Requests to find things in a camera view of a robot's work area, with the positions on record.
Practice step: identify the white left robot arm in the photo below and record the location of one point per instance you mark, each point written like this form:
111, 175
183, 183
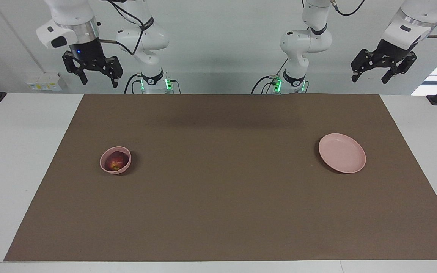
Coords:
305, 41

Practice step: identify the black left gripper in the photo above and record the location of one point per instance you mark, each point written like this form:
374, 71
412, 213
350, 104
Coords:
390, 53

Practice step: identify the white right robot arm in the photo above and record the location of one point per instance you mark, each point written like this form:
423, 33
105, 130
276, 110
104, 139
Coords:
146, 38

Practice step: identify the dark red apple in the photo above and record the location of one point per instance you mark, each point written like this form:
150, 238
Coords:
115, 162

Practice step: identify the pink plate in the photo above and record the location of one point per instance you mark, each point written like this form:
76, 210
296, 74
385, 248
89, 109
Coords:
341, 153

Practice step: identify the brown table mat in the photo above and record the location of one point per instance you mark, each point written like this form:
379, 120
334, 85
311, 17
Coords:
222, 208

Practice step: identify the pink bowl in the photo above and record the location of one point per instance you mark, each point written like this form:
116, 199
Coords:
104, 167

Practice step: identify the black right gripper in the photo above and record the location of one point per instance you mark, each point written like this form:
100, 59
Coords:
87, 55

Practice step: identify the white wall socket box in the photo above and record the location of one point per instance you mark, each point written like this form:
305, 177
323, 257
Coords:
46, 82

